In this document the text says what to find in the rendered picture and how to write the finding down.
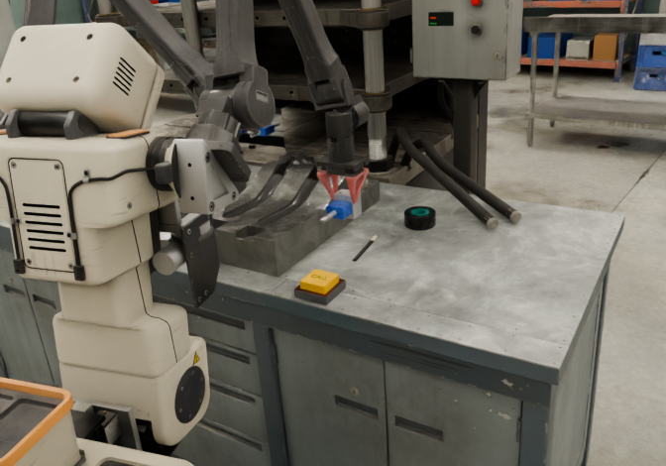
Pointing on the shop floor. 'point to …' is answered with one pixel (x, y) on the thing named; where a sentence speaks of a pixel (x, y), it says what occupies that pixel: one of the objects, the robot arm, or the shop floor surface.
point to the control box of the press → (466, 39)
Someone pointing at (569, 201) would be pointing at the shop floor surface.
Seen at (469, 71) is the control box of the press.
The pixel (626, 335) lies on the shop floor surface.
